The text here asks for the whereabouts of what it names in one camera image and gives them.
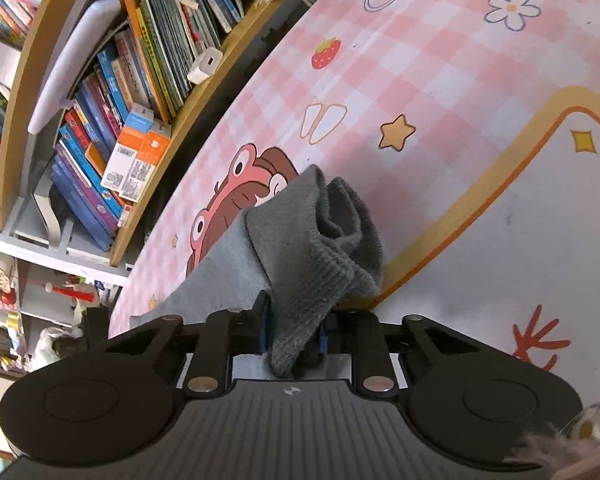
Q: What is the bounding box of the grey sweatshirt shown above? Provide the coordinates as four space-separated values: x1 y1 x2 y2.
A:
130 165 384 378

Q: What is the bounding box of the pink checkered cartoon desk mat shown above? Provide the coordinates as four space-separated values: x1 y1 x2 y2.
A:
109 0 600 404

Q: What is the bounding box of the row of leaning books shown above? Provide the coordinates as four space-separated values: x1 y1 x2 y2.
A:
52 0 272 264

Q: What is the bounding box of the orange white box upper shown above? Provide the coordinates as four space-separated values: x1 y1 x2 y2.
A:
102 103 155 193

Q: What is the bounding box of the orange white box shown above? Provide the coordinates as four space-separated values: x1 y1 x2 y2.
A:
119 122 171 203
102 103 155 193

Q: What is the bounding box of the white power adapter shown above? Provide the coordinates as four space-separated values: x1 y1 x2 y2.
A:
187 47 223 84

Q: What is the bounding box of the orange white box lower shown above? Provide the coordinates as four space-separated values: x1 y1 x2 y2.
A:
119 122 171 203

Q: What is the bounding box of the wooden white bookshelf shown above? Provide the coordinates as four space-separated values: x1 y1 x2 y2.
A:
0 0 283 286

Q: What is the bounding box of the red tassel ornament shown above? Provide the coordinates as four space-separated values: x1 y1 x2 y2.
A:
44 282 99 304

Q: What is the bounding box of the fluffy keychain with bell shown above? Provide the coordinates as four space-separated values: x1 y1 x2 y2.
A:
509 401 600 479

